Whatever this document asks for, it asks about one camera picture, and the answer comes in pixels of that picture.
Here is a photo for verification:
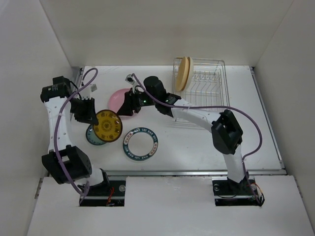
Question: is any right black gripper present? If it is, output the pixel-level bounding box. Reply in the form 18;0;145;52
117;87;158;116

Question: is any pink plastic plate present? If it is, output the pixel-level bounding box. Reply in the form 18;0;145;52
107;88;130;113

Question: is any dark green plate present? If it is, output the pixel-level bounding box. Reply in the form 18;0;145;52
85;124;106;146

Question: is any brown gold plate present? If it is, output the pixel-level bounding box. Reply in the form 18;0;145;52
93;110;123;143

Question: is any blue rimmed grey plate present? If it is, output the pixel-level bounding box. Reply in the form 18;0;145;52
123;127;158;162

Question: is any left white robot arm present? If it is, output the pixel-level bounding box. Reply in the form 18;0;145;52
40;76;111;195

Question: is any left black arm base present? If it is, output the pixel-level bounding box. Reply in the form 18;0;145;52
79;176;126;207

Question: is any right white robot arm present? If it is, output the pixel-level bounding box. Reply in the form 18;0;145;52
118;74;246;194

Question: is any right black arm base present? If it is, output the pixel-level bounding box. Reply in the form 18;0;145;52
212;178;265;207

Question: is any tan yellow plate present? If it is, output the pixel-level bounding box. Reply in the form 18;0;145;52
175;57;189;91

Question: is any white plate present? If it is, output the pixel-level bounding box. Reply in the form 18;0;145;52
184;57;194;90

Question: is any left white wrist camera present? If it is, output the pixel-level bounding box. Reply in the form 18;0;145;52
80;84;97;100

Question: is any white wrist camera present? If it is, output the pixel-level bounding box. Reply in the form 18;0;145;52
125;74;135;85
80;84;97;100

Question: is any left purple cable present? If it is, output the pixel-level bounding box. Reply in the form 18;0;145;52
55;67;98;197

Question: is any purple cable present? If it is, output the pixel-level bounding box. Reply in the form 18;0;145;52
55;67;98;197
130;72;263;206

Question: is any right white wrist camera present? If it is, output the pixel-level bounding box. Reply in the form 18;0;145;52
125;74;135;85

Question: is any metal wire dish rack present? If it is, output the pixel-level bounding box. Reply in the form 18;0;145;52
172;57;230;106

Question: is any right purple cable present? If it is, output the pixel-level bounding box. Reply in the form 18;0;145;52
130;72;263;206

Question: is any front aluminium rail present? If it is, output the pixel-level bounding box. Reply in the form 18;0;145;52
106;169;287;177

